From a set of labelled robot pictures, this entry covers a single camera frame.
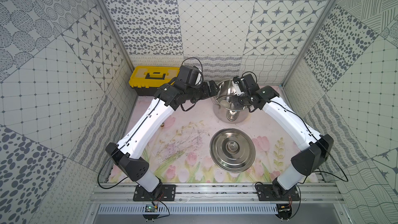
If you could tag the yellow black toolbox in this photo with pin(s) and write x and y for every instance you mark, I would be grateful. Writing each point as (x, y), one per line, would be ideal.
(147, 79)

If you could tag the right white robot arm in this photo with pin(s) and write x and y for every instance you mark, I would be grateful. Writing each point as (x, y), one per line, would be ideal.
(314, 147)

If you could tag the stainless steel pot lid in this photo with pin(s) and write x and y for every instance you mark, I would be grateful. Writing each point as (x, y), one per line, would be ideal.
(232, 150)

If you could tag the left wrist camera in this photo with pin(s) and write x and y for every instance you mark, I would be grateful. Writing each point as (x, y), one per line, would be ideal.
(189, 75)

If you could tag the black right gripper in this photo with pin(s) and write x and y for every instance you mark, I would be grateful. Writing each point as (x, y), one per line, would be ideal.
(240, 103)

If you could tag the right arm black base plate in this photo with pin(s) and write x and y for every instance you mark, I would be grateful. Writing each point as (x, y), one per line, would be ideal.
(269, 192)

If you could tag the green circuit board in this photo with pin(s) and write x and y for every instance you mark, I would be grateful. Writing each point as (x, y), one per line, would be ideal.
(151, 209)

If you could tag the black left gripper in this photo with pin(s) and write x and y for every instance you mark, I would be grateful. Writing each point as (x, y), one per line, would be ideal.
(210, 88)

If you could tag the right small circuit board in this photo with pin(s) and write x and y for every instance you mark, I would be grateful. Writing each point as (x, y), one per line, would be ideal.
(284, 211)

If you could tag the white perforated vent strip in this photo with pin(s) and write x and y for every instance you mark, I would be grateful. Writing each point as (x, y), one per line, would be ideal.
(188, 209)

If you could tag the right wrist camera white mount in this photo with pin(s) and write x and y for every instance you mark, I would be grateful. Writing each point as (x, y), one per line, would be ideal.
(245, 85)

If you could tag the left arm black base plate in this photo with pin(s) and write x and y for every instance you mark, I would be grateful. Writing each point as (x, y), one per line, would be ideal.
(163, 192)

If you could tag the cream spoon with grey handle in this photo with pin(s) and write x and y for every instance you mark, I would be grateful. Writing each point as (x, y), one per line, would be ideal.
(233, 99)

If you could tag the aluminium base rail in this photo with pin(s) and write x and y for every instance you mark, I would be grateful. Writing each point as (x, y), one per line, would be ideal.
(218, 193)

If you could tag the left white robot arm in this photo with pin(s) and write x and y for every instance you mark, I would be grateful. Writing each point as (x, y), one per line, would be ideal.
(127, 153)

